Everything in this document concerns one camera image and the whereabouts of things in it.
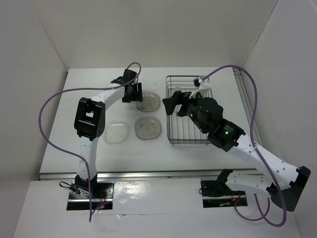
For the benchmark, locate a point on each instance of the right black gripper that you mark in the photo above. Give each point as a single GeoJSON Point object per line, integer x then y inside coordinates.
{"type": "Point", "coordinates": [179, 97]}

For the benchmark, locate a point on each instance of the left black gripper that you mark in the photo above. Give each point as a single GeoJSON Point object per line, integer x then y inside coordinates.
{"type": "Point", "coordinates": [137, 96]}

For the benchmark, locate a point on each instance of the smoky plate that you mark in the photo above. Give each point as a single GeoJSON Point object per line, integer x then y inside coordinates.
{"type": "Point", "coordinates": [148, 128]}
{"type": "Point", "coordinates": [150, 102]}

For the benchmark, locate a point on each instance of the clear plate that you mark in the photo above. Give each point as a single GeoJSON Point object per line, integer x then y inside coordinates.
{"type": "Point", "coordinates": [116, 132]}
{"type": "Point", "coordinates": [177, 88]}

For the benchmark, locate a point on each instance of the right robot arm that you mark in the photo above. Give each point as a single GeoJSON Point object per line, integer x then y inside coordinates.
{"type": "Point", "coordinates": [281, 182]}

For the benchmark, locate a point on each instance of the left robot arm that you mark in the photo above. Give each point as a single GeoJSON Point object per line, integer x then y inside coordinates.
{"type": "Point", "coordinates": [90, 123]}

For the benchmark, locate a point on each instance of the grey wire dish rack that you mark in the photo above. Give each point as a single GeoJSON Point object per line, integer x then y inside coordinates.
{"type": "Point", "coordinates": [181, 130]}

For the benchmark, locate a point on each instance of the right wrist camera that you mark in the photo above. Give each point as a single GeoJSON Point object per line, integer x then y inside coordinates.
{"type": "Point", "coordinates": [202, 84]}

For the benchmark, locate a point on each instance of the aluminium side rail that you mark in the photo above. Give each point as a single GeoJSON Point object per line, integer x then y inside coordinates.
{"type": "Point", "coordinates": [247, 104]}

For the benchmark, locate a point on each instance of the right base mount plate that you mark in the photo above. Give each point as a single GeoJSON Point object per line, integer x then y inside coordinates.
{"type": "Point", "coordinates": [217, 195]}

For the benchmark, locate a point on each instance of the aluminium front rail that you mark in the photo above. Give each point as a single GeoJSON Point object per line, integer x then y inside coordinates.
{"type": "Point", "coordinates": [137, 175]}

